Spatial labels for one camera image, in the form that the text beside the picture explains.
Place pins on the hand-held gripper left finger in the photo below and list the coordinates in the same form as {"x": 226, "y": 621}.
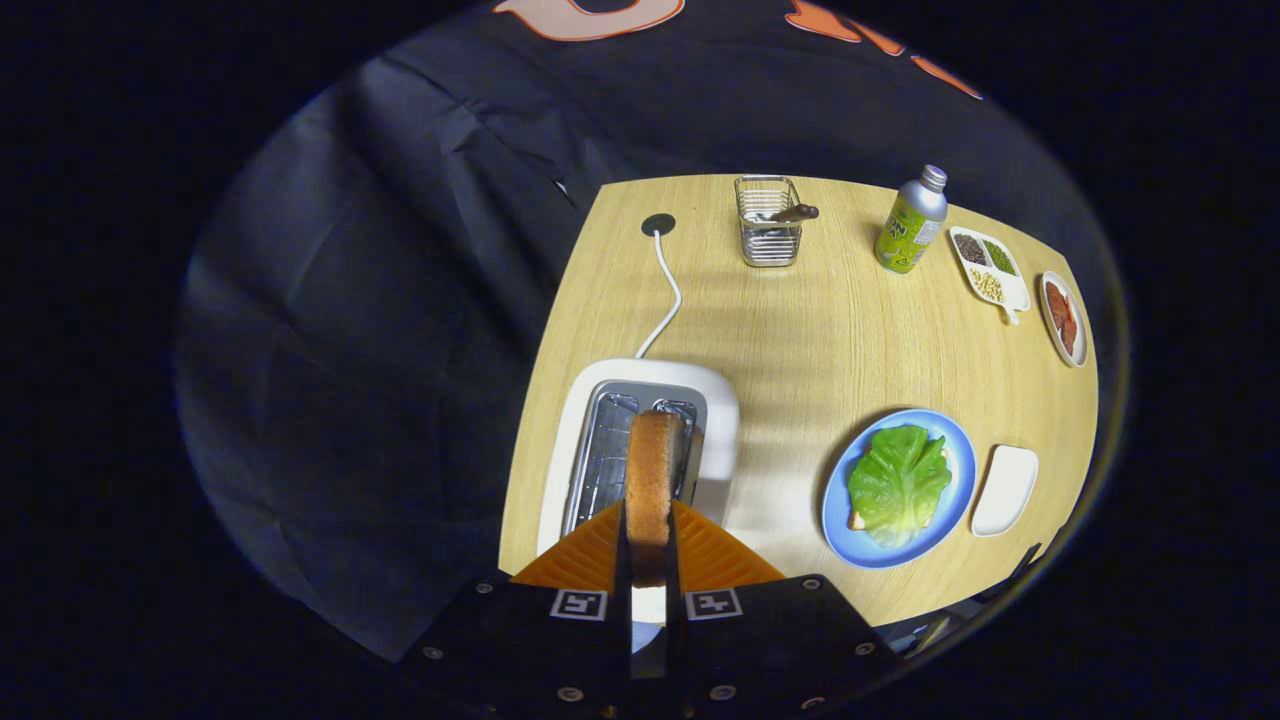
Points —
{"x": 622, "y": 575}

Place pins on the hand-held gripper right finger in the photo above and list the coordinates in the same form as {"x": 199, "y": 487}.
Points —
{"x": 674, "y": 580}

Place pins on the toasted brown bread slice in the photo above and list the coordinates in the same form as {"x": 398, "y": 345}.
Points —
{"x": 652, "y": 490}

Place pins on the green lettuce leaf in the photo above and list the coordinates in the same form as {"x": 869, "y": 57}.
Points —
{"x": 900, "y": 485}

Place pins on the white toaster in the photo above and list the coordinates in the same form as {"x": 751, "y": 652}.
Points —
{"x": 720, "y": 400}

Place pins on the white bread slice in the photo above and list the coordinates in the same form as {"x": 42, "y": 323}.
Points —
{"x": 857, "y": 520}

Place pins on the blue round plate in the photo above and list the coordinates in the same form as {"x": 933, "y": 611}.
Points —
{"x": 955, "y": 450}

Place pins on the small white dish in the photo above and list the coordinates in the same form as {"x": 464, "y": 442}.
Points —
{"x": 1005, "y": 490}

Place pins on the green bottle with silver cap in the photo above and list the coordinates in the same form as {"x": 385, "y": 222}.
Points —
{"x": 905, "y": 235}

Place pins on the pile of yellow soybeans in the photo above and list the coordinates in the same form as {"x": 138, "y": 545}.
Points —
{"x": 987, "y": 286}

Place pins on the pile of dark red beans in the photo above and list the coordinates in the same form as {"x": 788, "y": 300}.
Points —
{"x": 970, "y": 249}

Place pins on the white divided dish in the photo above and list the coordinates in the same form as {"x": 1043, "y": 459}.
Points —
{"x": 1012, "y": 290}

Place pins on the oval white plate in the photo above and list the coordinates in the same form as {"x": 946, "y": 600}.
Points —
{"x": 1073, "y": 358}

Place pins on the pile of green beans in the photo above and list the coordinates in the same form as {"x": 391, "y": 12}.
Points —
{"x": 1000, "y": 258}

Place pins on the brown meat slice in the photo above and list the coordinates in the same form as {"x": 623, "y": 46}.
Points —
{"x": 1056, "y": 300}
{"x": 1067, "y": 338}

